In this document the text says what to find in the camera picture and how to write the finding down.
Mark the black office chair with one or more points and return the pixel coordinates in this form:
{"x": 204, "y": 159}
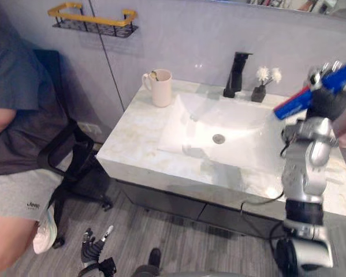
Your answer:
{"x": 74, "y": 161}

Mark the cream ceramic mug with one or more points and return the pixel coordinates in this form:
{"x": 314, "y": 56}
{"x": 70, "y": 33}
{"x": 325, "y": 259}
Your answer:
{"x": 161, "y": 91}

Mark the black faucet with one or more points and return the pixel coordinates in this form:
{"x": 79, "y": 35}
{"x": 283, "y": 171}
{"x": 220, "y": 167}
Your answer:
{"x": 236, "y": 72}

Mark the white sink basin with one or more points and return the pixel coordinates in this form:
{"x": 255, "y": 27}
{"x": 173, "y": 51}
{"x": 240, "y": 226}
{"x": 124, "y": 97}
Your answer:
{"x": 219, "y": 121}

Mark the dark vanity cabinet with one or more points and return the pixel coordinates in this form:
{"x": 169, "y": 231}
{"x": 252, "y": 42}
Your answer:
{"x": 172, "y": 202}

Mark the person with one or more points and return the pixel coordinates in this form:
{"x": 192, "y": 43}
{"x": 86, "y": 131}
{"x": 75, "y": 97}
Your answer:
{"x": 16, "y": 115}

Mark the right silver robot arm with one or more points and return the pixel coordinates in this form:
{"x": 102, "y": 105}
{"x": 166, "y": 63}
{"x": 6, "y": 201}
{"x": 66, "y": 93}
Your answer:
{"x": 305, "y": 179}

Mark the blue toothpaste tube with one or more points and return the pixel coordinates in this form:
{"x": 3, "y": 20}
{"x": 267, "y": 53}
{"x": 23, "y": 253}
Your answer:
{"x": 294, "y": 104}

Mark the metal sink drain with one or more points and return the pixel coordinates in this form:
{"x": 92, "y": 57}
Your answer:
{"x": 219, "y": 138}

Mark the wall mirror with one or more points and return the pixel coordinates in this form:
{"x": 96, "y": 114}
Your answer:
{"x": 291, "y": 5}

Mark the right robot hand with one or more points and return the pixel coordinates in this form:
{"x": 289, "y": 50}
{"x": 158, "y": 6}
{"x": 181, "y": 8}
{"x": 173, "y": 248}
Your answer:
{"x": 330, "y": 105}

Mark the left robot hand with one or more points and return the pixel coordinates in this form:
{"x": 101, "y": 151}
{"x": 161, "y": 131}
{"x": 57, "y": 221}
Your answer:
{"x": 91, "y": 249}

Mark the dark robot foot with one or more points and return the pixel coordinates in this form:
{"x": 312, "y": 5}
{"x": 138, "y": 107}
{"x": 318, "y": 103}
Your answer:
{"x": 154, "y": 257}

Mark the black vase white flowers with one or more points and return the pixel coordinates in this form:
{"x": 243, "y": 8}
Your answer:
{"x": 259, "y": 92}

